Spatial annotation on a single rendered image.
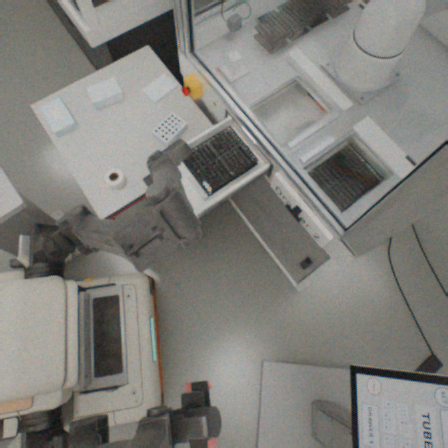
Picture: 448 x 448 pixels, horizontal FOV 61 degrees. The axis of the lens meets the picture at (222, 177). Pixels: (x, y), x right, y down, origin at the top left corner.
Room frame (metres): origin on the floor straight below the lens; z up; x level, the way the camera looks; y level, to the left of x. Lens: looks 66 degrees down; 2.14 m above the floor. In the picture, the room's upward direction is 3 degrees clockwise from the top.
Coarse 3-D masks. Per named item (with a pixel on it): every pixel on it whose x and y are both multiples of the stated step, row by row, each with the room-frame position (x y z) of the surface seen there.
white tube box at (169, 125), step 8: (168, 120) 0.84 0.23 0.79; (176, 120) 0.83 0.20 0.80; (160, 128) 0.80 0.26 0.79; (168, 128) 0.79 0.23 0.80; (176, 128) 0.80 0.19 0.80; (184, 128) 0.81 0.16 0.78; (152, 136) 0.77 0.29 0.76; (160, 136) 0.75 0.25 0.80; (176, 136) 0.77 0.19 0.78; (168, 144) 0.73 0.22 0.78
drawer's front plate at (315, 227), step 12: (276, 180) 0.54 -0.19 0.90; (276, 192) 0.53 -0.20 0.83; (288, 192) 0.49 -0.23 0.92; (288, 204) 0.48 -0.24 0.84; (300, 204) 0.45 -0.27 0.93; (300, 216) 0.43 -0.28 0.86; (312, 216) 0.41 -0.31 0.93; (312, 228) 0.38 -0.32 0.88; (324, 228) 0.37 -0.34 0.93; (324, 240) 0.34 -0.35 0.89
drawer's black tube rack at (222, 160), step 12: (228, 132) 0.73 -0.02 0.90; (204, 144) 0.67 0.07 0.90; (216, 144) 0.67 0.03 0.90; (228, 144) 0.68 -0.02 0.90; (240, 144) 0.68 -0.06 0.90; (192, 156) 0.62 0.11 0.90; (204, 156) 0.62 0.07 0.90; (216, 156) 0.63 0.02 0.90; (228, 156) 0.64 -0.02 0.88; (240, 156) 0.64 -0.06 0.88; (192, 168) 0.59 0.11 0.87; (204, 168) 0.58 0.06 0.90; (216, 168) 0.58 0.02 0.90; (228, 168) 0.58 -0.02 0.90; (240, 168) 0.58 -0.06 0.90; (216, 180) 0.53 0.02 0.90; (228, 180) 0.54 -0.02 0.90
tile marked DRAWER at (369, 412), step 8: (368, 408) -0.13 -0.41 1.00; (376, 408) -0.13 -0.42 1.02; (368, 416) -0.15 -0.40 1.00; (376, 416) -0.15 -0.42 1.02; (368, 424) -0.17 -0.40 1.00; (376, 424) -0.16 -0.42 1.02; (368, 432) -0.18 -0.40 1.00; (376, 432) -0.18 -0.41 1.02; (368, 440) -0.20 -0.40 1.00; (376, 440) -0.20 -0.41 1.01
